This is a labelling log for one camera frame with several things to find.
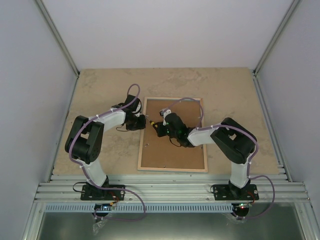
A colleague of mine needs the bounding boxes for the yellow handled screwdriver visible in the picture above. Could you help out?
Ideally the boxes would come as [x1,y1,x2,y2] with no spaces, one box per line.
[145,116,158,128]

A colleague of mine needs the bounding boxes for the teal wooden photo frame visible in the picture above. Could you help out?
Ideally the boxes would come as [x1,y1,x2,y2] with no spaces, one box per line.
[137,96,208,173]

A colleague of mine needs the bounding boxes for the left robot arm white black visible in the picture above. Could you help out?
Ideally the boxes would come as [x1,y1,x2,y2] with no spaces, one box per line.
[64,94,146,200]

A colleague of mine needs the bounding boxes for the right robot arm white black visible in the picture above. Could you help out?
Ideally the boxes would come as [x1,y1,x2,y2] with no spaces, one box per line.
[150,112,259,200]

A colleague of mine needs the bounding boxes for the clear plastic bag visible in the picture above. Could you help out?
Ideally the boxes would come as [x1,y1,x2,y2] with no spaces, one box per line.
[92,218,108,236]

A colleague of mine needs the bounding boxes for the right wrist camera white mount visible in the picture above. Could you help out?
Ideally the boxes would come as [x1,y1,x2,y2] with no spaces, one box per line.
[159,108,172,126]

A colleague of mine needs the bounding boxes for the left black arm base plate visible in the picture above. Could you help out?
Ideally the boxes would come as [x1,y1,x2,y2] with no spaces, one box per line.
[80,183,125,202]

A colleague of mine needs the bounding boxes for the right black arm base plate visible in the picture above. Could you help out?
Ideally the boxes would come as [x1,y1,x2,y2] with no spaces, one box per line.
[210,183,260,201]

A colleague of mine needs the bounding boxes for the aluminium rail base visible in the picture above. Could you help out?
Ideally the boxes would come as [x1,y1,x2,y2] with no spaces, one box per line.
[34,174,310,203]

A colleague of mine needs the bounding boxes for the grey slotted cable duct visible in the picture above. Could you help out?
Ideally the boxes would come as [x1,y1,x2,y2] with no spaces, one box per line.
[44,203,233,213]

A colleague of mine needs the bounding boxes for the left aluminium corner post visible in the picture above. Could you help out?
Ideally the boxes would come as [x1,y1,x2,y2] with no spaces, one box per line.
[33,0,80,78]

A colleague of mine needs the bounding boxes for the aluminium corner post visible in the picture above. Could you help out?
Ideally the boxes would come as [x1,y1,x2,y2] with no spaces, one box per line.
[33,0,80,78]
[252,0,302,77]

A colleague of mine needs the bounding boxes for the right aluminium corner post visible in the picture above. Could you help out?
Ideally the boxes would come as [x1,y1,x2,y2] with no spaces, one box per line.
[252,0,302,77]

